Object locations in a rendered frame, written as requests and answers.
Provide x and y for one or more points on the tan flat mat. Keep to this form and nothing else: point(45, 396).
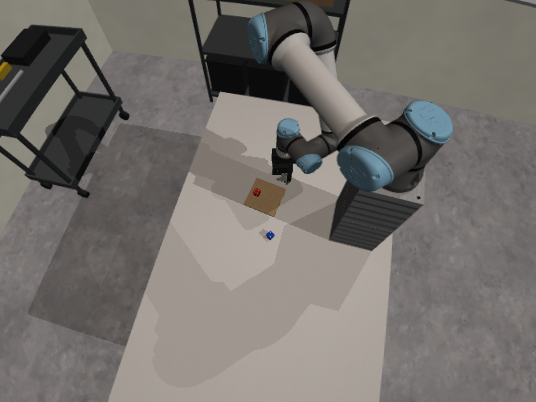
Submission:
point(269, 199)

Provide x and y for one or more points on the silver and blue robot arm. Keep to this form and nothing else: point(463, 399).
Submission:
point(371, 155)

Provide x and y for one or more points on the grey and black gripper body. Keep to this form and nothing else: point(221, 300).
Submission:
point(280, 166)

